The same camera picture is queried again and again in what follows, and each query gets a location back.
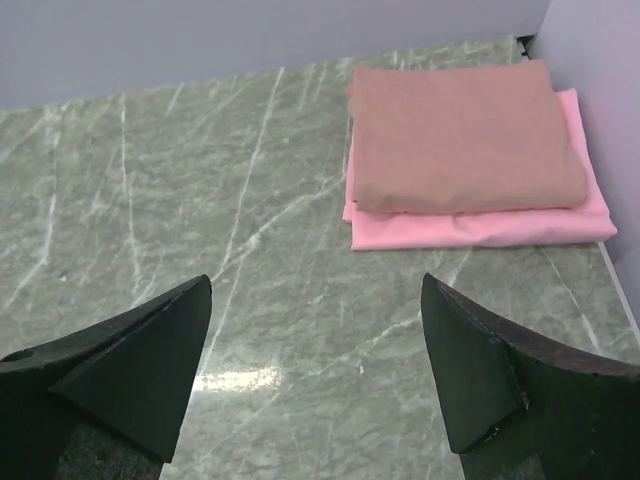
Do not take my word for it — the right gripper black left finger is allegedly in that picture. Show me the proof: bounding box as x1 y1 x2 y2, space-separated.
1 275 212 479

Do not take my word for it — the folded tan t-shirt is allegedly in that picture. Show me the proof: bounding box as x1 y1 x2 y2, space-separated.
348 60 587 214

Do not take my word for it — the folded pink t-shirt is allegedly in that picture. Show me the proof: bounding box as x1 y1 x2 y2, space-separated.
342 88 617 251

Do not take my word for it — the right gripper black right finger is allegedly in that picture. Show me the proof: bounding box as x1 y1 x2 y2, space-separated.
421 274 639 479

